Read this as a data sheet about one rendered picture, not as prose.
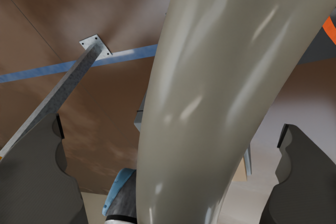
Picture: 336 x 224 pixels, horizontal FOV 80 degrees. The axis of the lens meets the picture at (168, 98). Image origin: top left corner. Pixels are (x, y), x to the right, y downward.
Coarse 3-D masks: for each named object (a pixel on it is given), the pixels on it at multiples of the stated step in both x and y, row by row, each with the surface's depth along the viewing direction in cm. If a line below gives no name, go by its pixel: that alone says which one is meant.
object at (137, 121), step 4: (144, 96) 85; (144, 100) 83; (140, 104) 83; (140, 108) 81; (140, 112) 79; (136, 116) 78; (140, 116) 77; (136, 120) 77; (140, 120) 76; (136, 124) 77; (140, 124) 76; (248, 148) 75; (248, 152) 75; (244, 156) 77; (248, 156) 77; (248, 160) 79; (248, 164) 81; (248, 168) 83; (248, 172) 85
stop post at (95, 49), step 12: (96, 36) 155; (84, 48) 167; (96, 48) 160; (84, 60) 147; (72, 72) 137; (84, 72) 146; (60, 84) 129; (72, 84) 135; (48, 96) 124; (60, 96) 126; (36, 108) 119; (48, 108) 118; (36, 120) 111; (24, 132) 105; (12, 144) 100; (0, 156) 93
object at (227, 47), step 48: (192, 0) 3; (240, 0) 3; (288, 0) 3; (192, 48) 4; (240, 48) 3; (288, 48) 3; (192, 96) 4; (240, 96) 4; (144, 144) 5; (192, 144) 4; (240, 144) 4; (144, 192) 6; (192, 192) 5
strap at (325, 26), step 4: (328, 16) 111; (328, 20) 112; (324, 24) 114; (328, 24) 113; (332, 24) 113; (324, 28) 115; (328, 28) 115; (332, 28) 115; (328, 32) 117; (332, 32) 116; (332, 36) 118; (332, 40) 119
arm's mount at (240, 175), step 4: (244, 160) 78; (240, 164) 75; (244, 164) 76; (240, 168) 77; (244, 168) 76; (236, 172) 79; (240, 172) 79; (244, 172) 78; (236, 176) 82; (240, 176) 81; (244, 176) 80; (232, 180) 84; (236, 180) 84; (240, 180) 83; (244, 180) 83
